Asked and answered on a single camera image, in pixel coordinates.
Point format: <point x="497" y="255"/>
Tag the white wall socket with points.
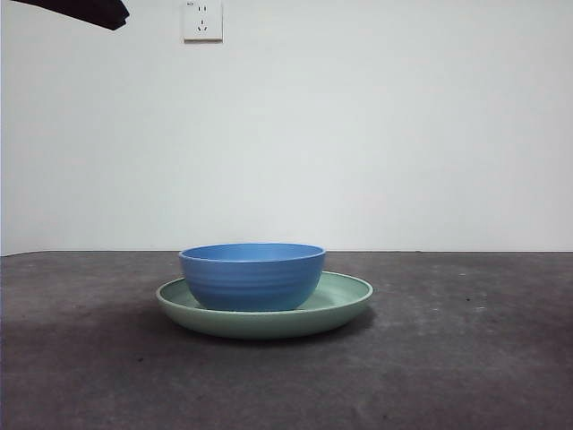
<point x="202" y="20"/>

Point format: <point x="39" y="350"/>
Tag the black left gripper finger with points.
<point x="45" y="11"/>
<point x="105" y="9"/>

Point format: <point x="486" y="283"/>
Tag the pale green plate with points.
<point x="268" y="324"/>

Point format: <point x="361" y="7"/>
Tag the blue ribbed bowl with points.
<point x="253" y="282"/>

